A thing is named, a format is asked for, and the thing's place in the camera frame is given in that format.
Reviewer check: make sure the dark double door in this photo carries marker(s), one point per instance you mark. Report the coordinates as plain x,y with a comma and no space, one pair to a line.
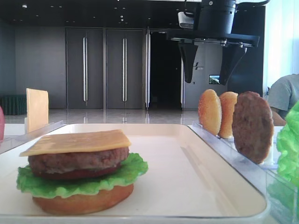
104,68

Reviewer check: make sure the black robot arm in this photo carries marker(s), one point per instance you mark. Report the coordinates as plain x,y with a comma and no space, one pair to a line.
212,22

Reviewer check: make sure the green lettuce leaf on burger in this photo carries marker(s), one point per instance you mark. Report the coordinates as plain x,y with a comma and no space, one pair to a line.
132,168

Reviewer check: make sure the clear acrylic rack left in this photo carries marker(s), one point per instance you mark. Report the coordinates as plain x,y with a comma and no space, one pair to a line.
13,141

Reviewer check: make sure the sesame top bun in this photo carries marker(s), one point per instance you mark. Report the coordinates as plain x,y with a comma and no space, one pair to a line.
209,111

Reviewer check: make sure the red food piece left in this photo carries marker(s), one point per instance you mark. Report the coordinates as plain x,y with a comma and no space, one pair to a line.
2,124

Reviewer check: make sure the red tomato slice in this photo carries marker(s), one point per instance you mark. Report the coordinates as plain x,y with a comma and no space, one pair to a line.
78,174

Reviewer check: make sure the cream plastic serving tray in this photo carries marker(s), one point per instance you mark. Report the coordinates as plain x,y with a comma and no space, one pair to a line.
187,182

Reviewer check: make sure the brown meat patty on burger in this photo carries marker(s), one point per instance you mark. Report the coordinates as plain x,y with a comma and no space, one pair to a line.
67,162

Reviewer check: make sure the bottom bun slice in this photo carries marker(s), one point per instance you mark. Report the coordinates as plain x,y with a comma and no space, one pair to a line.
85,204

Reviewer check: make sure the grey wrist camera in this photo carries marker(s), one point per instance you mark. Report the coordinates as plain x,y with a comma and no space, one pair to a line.
186,20

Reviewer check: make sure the upright yellow cheese slice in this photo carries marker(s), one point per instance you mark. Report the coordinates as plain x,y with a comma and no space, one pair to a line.
37,109

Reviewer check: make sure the green lettuce in rack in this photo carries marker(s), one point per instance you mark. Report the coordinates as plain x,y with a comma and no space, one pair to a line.
286,187

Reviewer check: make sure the clear acrylic rack right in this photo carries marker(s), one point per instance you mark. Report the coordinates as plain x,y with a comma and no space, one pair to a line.
259,177

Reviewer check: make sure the clear acrylic rack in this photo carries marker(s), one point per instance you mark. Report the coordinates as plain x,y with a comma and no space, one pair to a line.
259,177
13,141

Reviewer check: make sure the small wall screen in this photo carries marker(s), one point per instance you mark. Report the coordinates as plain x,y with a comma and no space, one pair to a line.
214,79

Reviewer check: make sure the upright brown meat patty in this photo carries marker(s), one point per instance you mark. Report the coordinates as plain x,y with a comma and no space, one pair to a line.
252,126

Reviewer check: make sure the green draped table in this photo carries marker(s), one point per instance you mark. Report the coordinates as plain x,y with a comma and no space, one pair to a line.
13,104

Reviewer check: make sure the white patty holder clip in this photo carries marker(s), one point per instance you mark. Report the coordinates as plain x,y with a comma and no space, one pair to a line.
271,161

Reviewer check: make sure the seated man in grey shirt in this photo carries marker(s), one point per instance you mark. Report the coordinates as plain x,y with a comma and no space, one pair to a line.
283,95

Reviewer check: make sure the yellow cheese slice on burger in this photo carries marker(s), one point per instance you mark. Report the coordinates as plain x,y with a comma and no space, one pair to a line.
78,143

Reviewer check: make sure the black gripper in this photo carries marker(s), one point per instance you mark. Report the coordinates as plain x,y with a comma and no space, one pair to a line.
231,55

